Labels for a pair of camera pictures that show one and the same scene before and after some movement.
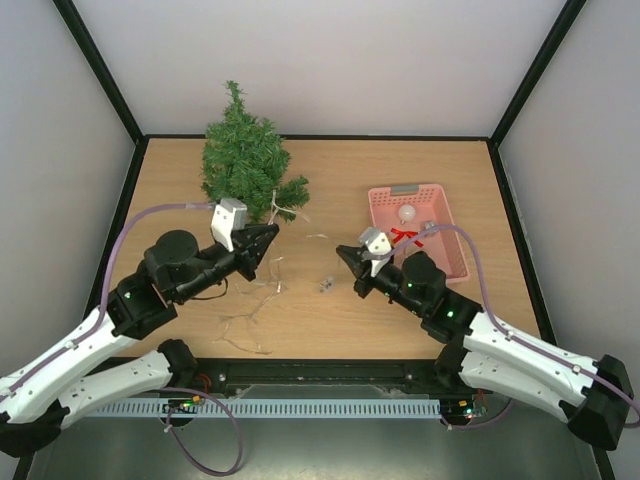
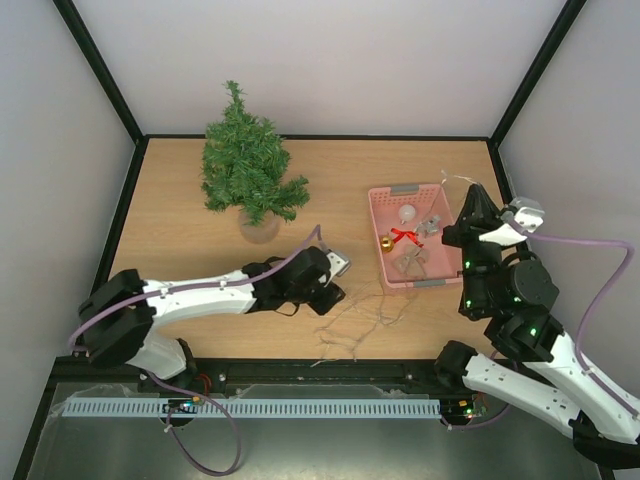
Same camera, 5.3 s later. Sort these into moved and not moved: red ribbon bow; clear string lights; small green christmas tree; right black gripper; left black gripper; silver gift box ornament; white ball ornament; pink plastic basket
Moved: silver gift box ornament; clear string lights; right black gripper; left black gripper
Not moved: white ball ornament; small green christmas tree; red ribbon bow; pink plastic basket
